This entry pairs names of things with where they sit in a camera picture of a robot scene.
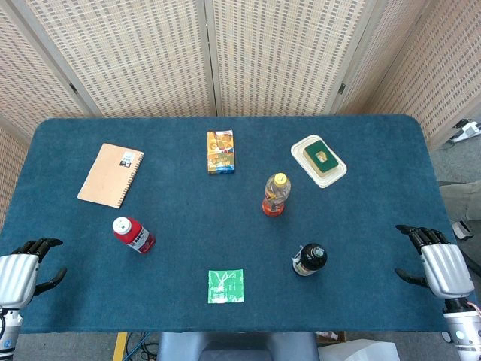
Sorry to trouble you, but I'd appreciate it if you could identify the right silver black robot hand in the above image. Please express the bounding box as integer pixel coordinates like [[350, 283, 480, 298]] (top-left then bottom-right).
[[394, 224, 476, 302]]

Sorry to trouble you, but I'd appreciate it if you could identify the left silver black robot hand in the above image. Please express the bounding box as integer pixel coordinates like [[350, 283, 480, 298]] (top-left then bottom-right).
[[0, 236, 68, 311]]

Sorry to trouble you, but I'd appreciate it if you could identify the red juice bottle white cap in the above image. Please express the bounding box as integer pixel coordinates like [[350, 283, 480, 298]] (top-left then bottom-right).
[[111, 216, 157, 255]]

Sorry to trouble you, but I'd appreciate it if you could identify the dark tea bottle black cap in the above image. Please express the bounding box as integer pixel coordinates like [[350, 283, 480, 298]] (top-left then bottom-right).
[[291, 243, 328, 278]]

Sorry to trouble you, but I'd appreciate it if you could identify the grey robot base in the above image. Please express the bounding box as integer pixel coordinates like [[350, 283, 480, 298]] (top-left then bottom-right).
[[156, 331, 319, 361]]

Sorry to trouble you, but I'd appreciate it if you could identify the white black sneaker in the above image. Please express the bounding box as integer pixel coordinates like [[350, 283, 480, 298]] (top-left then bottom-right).
[[452, 220, 475, 241]]

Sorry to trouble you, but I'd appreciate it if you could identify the khaki trouser leg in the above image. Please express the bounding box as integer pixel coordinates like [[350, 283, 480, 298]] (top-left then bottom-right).
[[438, 180, 481, 223]]

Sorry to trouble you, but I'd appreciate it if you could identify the woven folding screen panel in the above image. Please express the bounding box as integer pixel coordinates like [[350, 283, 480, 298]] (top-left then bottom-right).
[[360, 0, 481, 151], [330, 0, 428, 116], [0, 126, 29, 229], [7, 0, 219, 118], [0, 0, 97, 144], [204, 0, 380, 117]]

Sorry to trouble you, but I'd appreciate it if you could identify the white box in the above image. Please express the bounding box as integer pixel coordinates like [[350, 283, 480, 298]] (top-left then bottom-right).
[[318, 338, 401, 361]]

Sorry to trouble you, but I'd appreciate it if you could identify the yellow floor tape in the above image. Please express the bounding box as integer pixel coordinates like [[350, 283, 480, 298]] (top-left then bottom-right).
[[111, 332, 129, 361]]

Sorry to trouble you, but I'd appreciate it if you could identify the brown cardboard box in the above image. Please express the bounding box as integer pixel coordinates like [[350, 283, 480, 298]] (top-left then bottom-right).
[[314, 330, 346, 344]]

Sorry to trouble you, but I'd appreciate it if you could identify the kraft spiral notebook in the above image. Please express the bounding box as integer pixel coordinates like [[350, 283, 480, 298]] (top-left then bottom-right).
[[77, 142, 146, 210]]

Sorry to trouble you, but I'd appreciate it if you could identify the white power strip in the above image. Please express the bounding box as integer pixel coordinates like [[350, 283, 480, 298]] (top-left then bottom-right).
[[449, 119, 481, 144]]

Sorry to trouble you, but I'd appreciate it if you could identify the white plastic tray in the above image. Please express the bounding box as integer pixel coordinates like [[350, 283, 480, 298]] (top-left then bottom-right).
[[290, 134, 348, 189]]

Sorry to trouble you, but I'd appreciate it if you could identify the green yellow sponge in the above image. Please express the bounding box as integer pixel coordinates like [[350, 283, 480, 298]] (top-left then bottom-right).
[[303, 141, 341, 174]]

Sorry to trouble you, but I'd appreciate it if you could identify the orange tea bottle yellow cap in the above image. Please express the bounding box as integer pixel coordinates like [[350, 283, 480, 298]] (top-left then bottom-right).
[[262, 172, 292, 218]]

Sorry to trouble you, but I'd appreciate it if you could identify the green tea sachet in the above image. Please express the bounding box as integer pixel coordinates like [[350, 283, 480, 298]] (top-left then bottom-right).
[[207, 268, 245, 304]]

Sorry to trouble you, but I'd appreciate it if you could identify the blue felt table cover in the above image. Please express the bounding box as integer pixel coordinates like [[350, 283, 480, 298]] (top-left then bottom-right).
[[0, 114, 480, 335]]

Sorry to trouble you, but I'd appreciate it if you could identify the orange blue carton box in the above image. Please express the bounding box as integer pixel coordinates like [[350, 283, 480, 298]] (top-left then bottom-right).
[[206, 129, 237, 175]]

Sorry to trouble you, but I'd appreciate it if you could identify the blue floor cable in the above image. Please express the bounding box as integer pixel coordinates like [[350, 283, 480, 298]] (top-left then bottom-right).
[[126, 332, 151, 361]]

